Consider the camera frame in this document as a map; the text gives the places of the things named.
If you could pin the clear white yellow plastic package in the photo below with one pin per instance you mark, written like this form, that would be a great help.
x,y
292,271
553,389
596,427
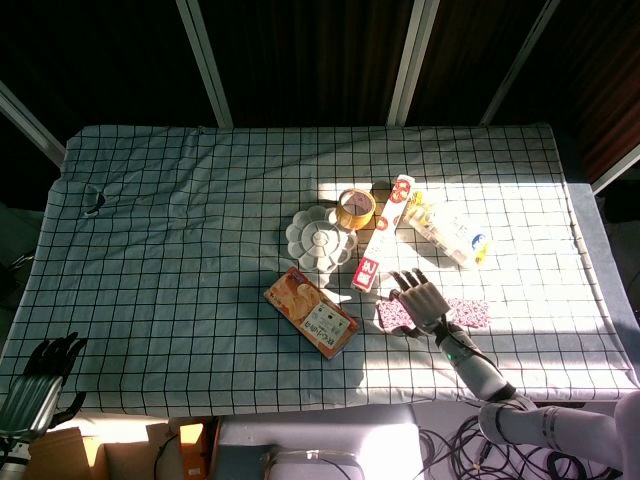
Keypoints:
x,y
450,232

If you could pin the white flower-shaped paint palette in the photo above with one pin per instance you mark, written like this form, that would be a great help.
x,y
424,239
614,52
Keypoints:
x,y
317,240

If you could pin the yellow packing tape roll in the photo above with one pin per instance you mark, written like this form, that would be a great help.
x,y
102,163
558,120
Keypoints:
x,y
355,212

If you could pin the white window frame post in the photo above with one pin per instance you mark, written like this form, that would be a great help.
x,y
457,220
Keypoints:
x,y
617,167
30,122
410,60
520,60
205,60

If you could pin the brown cardboard box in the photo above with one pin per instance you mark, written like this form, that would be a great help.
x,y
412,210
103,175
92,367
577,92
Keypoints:
x,y
120,450

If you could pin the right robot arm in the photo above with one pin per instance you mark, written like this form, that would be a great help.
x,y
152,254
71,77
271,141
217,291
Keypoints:
x,y
480,372

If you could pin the dark brown curtain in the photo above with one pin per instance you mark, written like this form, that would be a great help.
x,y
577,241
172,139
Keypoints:
x,y
310,55

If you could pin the pink patterned pouch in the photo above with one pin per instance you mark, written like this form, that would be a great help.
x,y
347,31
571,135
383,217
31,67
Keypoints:
x,y
392,312

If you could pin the long white red wrap box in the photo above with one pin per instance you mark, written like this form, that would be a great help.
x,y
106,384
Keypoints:
x,y
382,235

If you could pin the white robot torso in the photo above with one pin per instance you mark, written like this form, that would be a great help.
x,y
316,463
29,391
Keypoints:
x,y
320,440

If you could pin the grey black left robot hand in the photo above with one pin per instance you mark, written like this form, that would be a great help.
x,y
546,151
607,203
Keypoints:
x,y
37,390

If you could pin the grey black right robot hand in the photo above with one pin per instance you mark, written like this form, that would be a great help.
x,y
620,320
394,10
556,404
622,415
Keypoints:
x,y
425,300

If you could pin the orange blue cracker box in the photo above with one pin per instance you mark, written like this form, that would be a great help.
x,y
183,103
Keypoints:
x,y
310,312

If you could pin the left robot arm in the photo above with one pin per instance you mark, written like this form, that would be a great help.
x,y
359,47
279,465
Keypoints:
x,y
12,455

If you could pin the white black checked tablecloth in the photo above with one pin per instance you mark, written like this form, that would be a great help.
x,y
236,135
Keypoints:
x,y
175,275

